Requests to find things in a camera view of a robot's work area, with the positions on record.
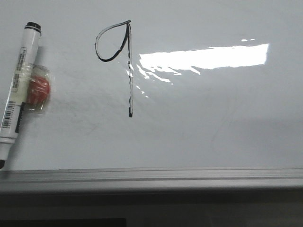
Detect white black whiteboard marker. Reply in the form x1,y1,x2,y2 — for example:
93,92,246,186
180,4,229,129
0,22,41,168

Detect red round magnet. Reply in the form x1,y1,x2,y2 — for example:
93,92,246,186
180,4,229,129
27,75,50,105

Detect white glossy whiteboard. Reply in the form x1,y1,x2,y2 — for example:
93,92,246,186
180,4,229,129
0,0,303,170

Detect aluminium whiteboard frame rail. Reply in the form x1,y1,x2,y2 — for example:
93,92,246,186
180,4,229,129
0,168,303,195

